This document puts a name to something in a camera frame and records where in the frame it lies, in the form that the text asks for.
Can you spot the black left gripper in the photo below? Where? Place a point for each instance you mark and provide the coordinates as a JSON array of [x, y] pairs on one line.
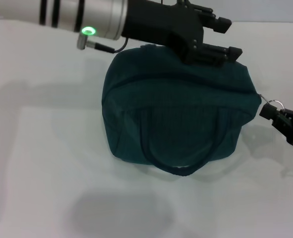
[[161, 22]]

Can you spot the dark teal insulated lunch bag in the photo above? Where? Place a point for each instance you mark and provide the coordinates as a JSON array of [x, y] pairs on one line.
[[181, 106]]

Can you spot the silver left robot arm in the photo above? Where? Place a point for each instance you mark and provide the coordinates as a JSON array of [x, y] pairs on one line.
[[74, 12]]

